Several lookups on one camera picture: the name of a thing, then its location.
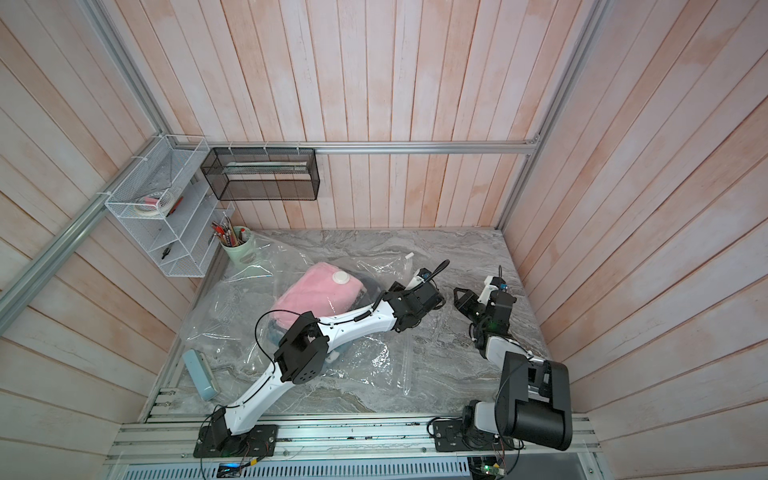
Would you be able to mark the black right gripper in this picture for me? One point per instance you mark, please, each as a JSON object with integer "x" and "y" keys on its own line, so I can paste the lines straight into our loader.
{"x": 465, "y": 304}

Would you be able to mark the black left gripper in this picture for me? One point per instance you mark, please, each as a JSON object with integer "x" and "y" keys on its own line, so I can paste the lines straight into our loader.
{"x": 398, "y": 287}

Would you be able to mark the pink blanket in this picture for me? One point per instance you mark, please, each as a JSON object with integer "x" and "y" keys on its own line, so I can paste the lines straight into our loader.
{"x": 316, "y": 291}

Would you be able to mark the clear plastic vacuum bag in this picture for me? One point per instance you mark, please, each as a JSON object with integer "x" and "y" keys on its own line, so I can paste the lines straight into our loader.
{"x": 233, "y": 327}

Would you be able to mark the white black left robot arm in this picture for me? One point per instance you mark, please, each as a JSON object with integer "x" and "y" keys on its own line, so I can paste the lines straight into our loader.
{"x": 304, "y": 348}

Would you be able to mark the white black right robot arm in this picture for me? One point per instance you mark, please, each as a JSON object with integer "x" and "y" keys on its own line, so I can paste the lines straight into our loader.
{"x": 532, "y": 402}

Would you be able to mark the white round bag valve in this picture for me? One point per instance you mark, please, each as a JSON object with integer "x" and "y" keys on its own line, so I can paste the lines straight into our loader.
{"x": 341, "y": 277}

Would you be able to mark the green pen holder cup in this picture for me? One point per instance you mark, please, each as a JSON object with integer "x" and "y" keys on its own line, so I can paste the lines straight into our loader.
{"x": 239, "y": 245}

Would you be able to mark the light blue lint brush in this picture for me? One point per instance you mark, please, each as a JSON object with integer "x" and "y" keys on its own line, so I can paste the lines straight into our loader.
{"x": 201, "y": 374}

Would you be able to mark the white tape roll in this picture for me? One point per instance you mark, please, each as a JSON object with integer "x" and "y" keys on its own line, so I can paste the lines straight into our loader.
{"x": 157, "y": 204}

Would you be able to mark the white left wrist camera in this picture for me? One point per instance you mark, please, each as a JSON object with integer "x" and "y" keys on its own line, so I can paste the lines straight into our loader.
{"x": 421, "y": 276}

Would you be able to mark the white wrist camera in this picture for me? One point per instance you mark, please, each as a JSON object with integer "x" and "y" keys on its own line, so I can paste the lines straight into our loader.
{"x": 421, "y": 276}
{"x": 493, "y": 283}

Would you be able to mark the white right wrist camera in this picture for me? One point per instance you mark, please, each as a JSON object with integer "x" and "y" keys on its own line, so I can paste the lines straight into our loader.
{"x": 493, "y": 283}

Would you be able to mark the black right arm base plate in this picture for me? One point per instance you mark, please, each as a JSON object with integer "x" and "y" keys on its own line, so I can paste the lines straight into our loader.
{"x": 450, "y": 434}

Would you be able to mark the black mesh wall basket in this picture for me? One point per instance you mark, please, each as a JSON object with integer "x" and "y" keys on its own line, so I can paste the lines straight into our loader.
{"x": 262, "y": 173}

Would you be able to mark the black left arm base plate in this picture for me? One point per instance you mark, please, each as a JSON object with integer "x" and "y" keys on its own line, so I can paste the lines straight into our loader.
{"x": 257, "y": 443}

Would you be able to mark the white wire shelf rack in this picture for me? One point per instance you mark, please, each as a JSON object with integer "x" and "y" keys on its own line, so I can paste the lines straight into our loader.
{"x": 182, "y": 244}

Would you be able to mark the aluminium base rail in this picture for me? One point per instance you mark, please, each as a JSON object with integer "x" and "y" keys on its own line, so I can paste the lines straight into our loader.
{"x": 309, "y": 437}

